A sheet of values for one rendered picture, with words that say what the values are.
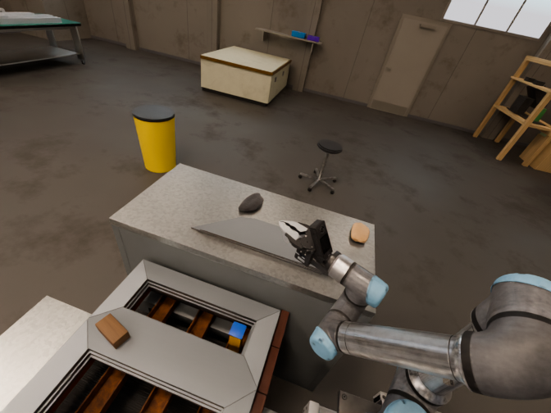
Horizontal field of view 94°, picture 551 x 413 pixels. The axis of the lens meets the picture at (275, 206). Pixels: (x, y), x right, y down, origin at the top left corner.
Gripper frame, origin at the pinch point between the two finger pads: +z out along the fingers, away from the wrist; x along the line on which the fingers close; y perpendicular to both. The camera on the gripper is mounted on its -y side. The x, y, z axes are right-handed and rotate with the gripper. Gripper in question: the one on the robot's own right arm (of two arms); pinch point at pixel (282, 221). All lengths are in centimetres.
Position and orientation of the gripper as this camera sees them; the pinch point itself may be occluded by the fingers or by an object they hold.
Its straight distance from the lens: 82.5
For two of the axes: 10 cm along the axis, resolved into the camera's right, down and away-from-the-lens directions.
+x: 6.6, -5.0, 5.7
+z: -7.5, -5.1, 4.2
